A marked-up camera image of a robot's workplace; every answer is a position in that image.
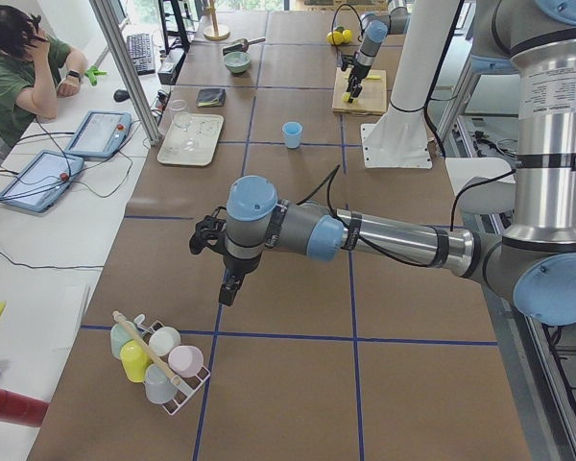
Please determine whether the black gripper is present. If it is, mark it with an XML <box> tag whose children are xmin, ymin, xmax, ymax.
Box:
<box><xmin>219</xmin><ymin>254</ymin><xmax>261</xmax><ymax>305</ymax></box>
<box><xmin>347</xmin><ymin>62</ymin><xmax>368</xmax><ymax>102</ymax></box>

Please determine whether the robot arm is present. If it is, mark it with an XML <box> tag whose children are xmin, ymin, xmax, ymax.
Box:
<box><xmin>341</xmin><ymin>1</ymin><xmax>411</xmax><ymax>104</ymax></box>
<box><xmin>219</xmin><ymin>1</ymin><xmax>576</xmax><ymax>326</ymax></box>

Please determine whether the light blue cup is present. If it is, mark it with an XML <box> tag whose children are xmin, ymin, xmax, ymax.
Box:
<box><xmin>282</xmin><ymin>121</ymin><xmax>302</xmax><ymax>149</ymax></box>

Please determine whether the pink plastic cup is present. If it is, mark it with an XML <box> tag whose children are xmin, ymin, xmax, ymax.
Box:
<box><xmin>168</xmin><ymin>345</ymin><xmax>204</xmax><ymax>377</ymax></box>

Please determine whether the cream white plastic cup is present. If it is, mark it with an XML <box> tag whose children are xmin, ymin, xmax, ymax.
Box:
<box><xmin>149</xmin><ymin>327</ymin><xmax>180</xmax><ymax>357</ymax></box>

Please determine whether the yellow plastic cup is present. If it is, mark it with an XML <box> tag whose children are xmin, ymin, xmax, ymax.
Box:
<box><xmin>119</xmin><ymin>340</ymin><xmax>152</xmax><ymax>383</ymax></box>

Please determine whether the mint green plastic cup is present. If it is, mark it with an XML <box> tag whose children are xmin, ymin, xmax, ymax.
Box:
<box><xmin>109</xmin><ymin>323</ymin><xmax>132</xmax><ymax>359</ymax></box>

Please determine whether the grey blue plastic cup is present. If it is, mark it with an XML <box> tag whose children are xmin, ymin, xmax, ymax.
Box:
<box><xmin>144</xmin><ymin>364</ymin><xmax>178</xmax><ymax>404</ymax></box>

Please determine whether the wooden cutting board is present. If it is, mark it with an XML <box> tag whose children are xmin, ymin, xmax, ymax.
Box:
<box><xmin>332</xmin><ymin>68</ymin><xmax>388</xmax><ymax>115</ymax></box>

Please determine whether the green bowl with ice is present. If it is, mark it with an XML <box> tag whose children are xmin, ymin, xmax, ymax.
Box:
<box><xmin>223</xmin><ymin>51</ymin><xmax>251</xmax><ymax>75</ymax></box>

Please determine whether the metal ice scoop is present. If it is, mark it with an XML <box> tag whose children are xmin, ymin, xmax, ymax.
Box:
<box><xmin>222</xmin><ymin>36</ymin><xmax>266</xmax><ymax>56</ymax></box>

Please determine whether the beige bear tray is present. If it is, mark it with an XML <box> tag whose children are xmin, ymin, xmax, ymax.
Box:
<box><xmin>156</xmin><ymin>113</ymin><xmax>224</xmax><ymax>167</ymax></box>

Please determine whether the grey folded cloth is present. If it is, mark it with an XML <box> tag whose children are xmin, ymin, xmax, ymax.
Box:
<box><xmin>196</xmin><ymin>87</ymin><xmax>226</xmax><ymax>108</ymax></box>

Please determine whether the wooden mug tree stand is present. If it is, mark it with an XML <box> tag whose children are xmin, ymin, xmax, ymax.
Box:
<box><xmin>203</xmin><ymin>0</ymin><xmax>230</xmax><ymax>41</ymax></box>

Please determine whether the clear wine glass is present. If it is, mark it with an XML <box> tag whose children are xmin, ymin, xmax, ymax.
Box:
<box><xmin>168</xmin><ymin>99</ymin><xmax>191</xmax><ymax>131</ymax></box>

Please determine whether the black electronics box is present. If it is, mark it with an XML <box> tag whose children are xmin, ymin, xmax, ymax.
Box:
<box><xmin>156</xmin><ymin>48</ymin><xmax>185</xmax><ymax>85</ymax></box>

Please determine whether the far teach pendant tablet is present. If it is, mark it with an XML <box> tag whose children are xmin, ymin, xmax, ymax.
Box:
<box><xmin>63</xmin><ymin>110</ymin><xmax>132</xmax><ymax>158</ymax></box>

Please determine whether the teach pendant tablet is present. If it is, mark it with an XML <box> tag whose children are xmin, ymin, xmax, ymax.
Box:
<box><xmin>63</xmin><ymin>110</ymin><xmax>132</xmax><ymax>158</ymax></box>
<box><xmin>0</xmin><ymin>150</ymin><xmax>84</xmax><ymax>213</ymax></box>

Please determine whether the black computer mouse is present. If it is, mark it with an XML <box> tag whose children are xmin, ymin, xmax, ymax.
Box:
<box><xmin>113</xmin><ymin>89</ymin><xmax>131</xmax><ymax>103</ymax></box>

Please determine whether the near teach pendant tablet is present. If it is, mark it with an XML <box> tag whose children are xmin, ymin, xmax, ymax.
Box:
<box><xmin>0</xmin><ymin>150</ymin><xmax>84</xmax><ymax>213</ymax></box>

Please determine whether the black keyboard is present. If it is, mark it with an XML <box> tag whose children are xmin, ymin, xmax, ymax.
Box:
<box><xmin>126</xmin><ymin>33</ymin><xmax>156</xmax><ymax>75</ymax></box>

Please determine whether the green plastic clamp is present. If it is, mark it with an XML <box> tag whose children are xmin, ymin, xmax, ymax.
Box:
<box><xmin>84</xmin><ymin>65</ymin><xmax>107</xmax><ymax>86</ymax></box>

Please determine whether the red cylinder bottle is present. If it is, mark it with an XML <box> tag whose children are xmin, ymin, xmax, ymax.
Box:
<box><xmin>0</xmin><ymin>388</ymin><xmax>49</xmax><ymax>427</ymax></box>

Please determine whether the seated person green shirt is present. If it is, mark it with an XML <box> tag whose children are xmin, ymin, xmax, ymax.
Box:
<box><xmin>0</xmin><ymin>5</ymin><xmax>86</xmax><ymax>148</ymax></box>

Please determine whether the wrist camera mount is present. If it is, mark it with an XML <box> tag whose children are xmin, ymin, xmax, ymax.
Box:
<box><xmin>189</xmin><ymin>206</ymin><xmax>227</xmax><ymax>255</ymax></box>
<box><xmin>340</xmin><ymin>54</ymin><xmax>355</xmax><ymax>72</ymax></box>

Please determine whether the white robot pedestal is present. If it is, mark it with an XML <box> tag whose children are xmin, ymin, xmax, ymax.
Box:
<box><xmin>361</xmin><ymin>0</ymin><xmax>463</xmax><ymax>169</ymax></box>

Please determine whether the white wire cup rack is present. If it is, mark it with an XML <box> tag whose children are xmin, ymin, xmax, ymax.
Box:
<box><xmin>134</xmin><ymin>314</ymin><xmax>210</xmax><ymax>415</ymax></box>

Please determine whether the aluminium frame post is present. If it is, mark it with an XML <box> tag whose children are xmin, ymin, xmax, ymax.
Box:
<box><xmin>89</xmin><ymin>0</ymin><xmax>160</xmax><ymax>146</ymax></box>

